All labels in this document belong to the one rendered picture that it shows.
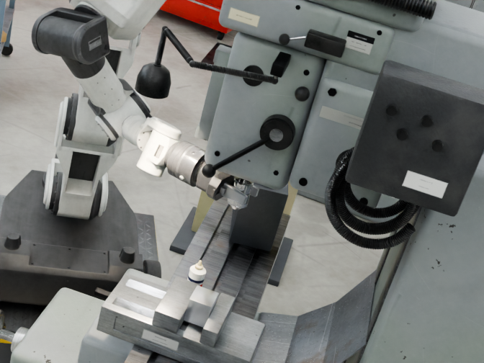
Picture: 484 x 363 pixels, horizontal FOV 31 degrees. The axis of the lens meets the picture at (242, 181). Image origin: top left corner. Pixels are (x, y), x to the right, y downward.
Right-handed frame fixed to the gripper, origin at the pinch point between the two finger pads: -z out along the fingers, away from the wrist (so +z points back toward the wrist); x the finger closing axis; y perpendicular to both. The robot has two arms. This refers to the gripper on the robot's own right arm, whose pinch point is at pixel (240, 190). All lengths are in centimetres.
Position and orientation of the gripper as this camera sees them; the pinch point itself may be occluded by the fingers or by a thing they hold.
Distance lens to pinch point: 196.0
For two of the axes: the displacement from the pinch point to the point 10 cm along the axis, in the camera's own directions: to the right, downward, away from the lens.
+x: 5.0, -3.0, 8.1
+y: -2.5, 8.5, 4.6
